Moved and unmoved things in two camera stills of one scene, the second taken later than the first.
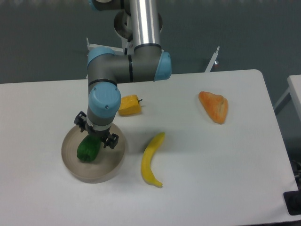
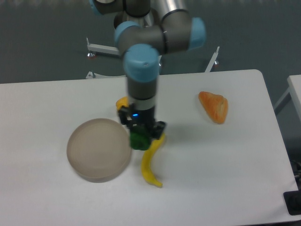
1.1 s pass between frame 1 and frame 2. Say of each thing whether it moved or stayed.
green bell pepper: moved
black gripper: moved
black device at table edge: stayed
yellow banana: stayed
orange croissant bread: stayed
